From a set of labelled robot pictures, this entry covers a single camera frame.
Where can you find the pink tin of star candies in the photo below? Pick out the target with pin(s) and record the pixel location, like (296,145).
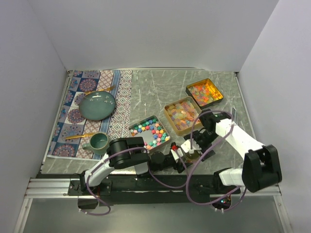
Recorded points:
(152,131)

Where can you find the black base bar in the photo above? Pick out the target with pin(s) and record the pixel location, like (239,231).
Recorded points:
(132,189)

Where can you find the gold spoon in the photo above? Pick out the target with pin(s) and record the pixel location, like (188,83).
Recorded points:
(79,136)

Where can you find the gold fork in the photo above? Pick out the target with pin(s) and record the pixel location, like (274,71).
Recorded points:
(105,89)

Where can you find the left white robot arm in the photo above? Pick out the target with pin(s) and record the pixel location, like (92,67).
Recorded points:
(127,152)

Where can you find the gold tin of pastel candies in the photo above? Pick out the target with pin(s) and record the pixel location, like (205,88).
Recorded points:
(181,115)

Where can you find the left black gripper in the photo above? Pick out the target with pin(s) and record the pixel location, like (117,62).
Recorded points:
(181,167)

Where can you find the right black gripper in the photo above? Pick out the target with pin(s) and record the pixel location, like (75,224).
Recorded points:
(195,135)

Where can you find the teal ceramic plate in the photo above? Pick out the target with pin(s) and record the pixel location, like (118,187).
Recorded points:
(97,105)

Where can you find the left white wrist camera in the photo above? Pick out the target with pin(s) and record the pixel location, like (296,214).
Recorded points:
(176,152)

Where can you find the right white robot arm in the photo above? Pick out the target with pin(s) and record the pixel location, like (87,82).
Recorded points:
(261,167)

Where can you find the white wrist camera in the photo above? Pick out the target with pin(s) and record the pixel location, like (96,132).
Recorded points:
(190,146)
(176,152)

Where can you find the round gold tin lid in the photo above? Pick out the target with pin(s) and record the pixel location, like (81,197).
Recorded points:
(192,157)

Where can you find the silver metal scoop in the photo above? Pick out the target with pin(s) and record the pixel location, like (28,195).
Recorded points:
(234,115)

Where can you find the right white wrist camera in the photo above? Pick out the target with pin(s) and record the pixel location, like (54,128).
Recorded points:
(190,146)

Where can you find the teal ceramic cup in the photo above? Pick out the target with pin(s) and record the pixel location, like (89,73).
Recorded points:
(98,143)

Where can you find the gold tin of neon candies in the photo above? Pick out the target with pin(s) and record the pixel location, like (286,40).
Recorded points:
(205,93)

